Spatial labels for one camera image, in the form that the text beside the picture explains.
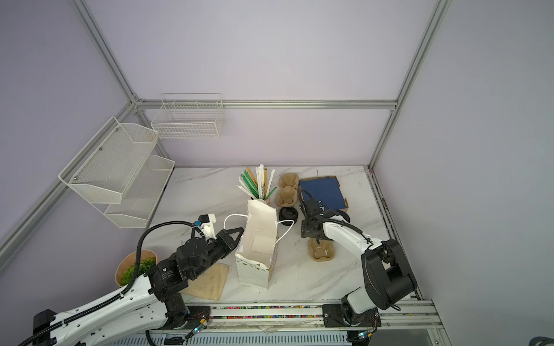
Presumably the black plastic cup lid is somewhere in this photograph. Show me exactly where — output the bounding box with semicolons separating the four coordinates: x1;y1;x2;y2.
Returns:
278;207;299;223

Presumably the bundle of wrapped straws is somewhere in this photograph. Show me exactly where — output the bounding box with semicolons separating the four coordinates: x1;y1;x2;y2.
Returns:
237;164;278;204

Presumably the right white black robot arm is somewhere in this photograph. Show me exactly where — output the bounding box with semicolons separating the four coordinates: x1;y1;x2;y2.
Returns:
298;189;418;327

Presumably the white wire basket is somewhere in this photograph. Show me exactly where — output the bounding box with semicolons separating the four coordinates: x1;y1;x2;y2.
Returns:
151;93;226;140

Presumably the lower white mesh shelf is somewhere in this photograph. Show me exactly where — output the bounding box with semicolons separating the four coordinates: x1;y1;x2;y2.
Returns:
102;155;175;229

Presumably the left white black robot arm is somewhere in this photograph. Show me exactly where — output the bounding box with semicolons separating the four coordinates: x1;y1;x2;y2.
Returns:
22;216;245;345

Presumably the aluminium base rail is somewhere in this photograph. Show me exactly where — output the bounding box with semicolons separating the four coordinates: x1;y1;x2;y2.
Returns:
107;300;444;336

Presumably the upper white mesh shelf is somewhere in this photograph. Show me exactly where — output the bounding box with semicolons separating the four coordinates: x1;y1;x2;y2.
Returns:
59;118;159;204

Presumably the white paper gift bag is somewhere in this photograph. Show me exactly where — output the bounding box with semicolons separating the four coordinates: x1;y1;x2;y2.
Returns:
235;199;296;289

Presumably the single brown pulp cup carrier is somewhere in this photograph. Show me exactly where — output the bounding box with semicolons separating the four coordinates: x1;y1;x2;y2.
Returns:
308;238;336;262

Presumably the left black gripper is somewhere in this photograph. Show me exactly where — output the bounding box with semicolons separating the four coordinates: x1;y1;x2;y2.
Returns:
190;227;244;281

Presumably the white mesh shelf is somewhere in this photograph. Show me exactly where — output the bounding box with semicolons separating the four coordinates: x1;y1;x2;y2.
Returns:
102;155;175;229
59;118;159;204

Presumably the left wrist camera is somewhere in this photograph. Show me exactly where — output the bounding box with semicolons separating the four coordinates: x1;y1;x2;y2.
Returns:
196;213;216;239

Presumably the brown bowl with greens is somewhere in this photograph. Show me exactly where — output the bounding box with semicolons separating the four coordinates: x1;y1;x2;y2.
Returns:
115;249;157;287

